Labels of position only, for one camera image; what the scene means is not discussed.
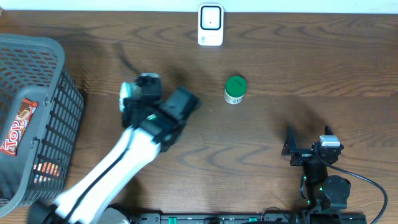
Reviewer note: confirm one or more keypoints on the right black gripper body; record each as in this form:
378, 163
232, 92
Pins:
302, 157

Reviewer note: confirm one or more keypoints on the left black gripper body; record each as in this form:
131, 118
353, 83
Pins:
135, 106

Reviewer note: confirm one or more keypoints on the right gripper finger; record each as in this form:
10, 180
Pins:
290, 146
328, 131

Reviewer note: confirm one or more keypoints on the green lid jar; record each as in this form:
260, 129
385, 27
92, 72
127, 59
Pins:
235, 90

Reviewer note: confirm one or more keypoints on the orange snack packet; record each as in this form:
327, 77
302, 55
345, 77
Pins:
46, 170

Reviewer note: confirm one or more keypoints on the white wet wipes pack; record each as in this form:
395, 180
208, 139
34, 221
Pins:
127, 90

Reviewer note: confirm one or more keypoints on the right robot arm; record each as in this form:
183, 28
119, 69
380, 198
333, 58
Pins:
323, 191

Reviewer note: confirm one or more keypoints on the white barcode scanner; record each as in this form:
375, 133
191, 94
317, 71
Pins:
210, 25

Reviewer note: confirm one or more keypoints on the grey plastic shopping basket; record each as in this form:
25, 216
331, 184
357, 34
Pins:
33, 68

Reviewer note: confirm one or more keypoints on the red Top chocolate bar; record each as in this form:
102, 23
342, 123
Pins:
18, 127

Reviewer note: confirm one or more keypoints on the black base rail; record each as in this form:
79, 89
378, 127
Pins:
268, 217

